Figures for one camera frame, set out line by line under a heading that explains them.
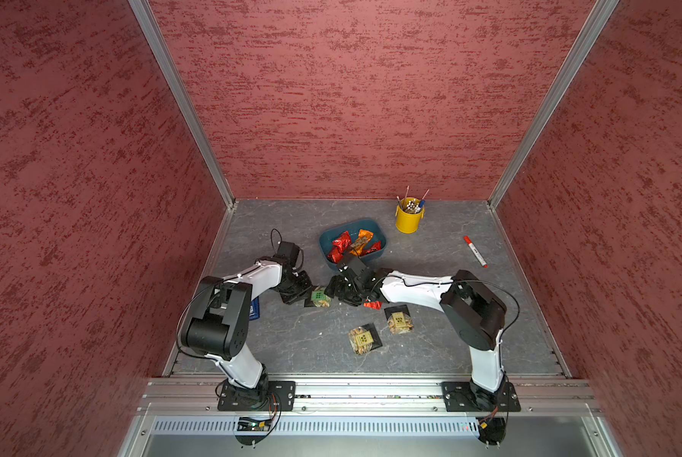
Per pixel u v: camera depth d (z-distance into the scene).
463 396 0.74
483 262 1.01
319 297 0.92
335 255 0.98
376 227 1.07
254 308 0.89
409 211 1.02
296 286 0.82
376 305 0.88
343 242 1.03
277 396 0.75
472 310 0.50
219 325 0.47
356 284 0.72
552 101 0.89
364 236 1.06
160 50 0.77
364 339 0.83
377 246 1.01
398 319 0.87
